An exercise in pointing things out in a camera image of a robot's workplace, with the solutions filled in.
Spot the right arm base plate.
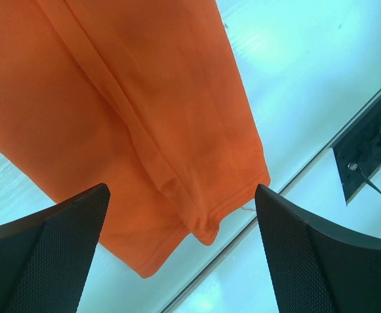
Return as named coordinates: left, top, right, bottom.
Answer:
left=331, top=89, right=381, bottom=203

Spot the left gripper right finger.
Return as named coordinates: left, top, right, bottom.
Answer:
left=255, top=185, right=381, bottom=312

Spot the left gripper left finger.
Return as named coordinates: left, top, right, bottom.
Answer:
left=0, top=183, right=110, bottom=312

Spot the orange t shirt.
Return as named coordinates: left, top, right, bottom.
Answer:
left=0, top=1, right=271, bottom=278

